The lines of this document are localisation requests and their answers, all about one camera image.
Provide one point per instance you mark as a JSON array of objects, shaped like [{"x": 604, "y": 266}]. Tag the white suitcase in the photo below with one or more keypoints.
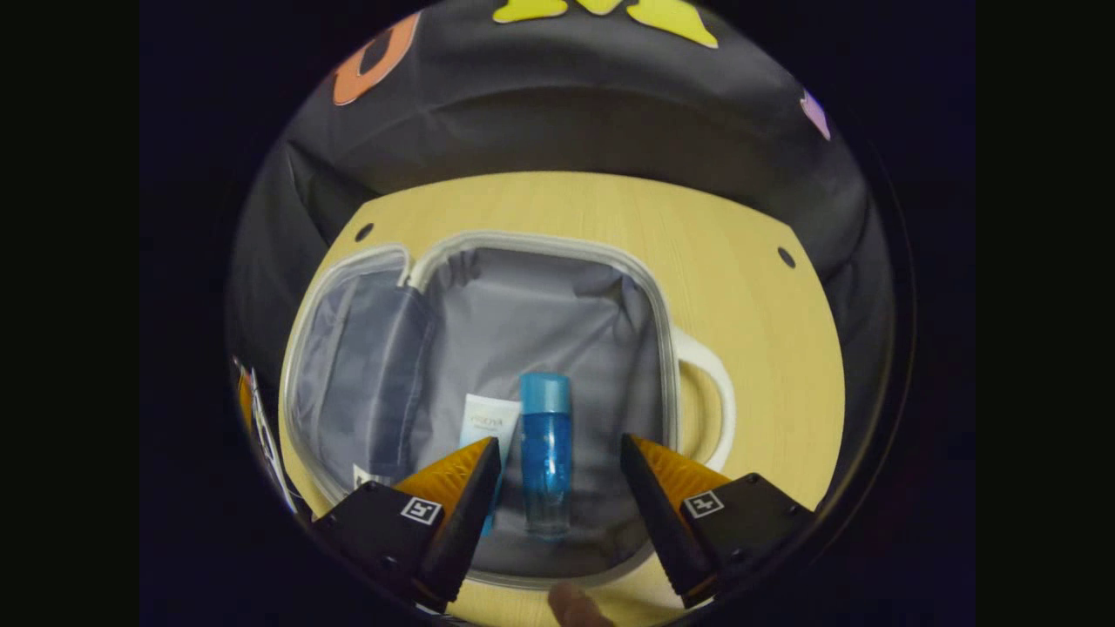
[{"x": 540, "y": 322}]

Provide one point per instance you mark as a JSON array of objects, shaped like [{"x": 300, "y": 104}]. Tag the white blue squeeze tube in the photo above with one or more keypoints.
[{"x": 488, "y": 422}]

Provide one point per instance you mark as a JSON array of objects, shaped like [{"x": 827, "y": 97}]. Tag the black backdrop cloth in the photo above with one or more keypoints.
[{"x": 566, "y": 122}]

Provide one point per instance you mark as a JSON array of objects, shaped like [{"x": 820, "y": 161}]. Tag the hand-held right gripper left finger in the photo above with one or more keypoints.
[{"x": 466, "y": 527}]

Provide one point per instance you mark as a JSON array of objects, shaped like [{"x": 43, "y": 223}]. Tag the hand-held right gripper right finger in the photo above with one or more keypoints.
[{"x": 658, "y": 522}]

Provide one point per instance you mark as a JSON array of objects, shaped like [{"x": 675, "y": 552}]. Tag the blue capped clear bottle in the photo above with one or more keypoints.
[{"x": 546, "y": 453}]

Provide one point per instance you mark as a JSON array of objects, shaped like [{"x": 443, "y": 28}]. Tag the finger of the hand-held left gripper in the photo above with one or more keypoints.
[{"x": 261, "y": 435}]

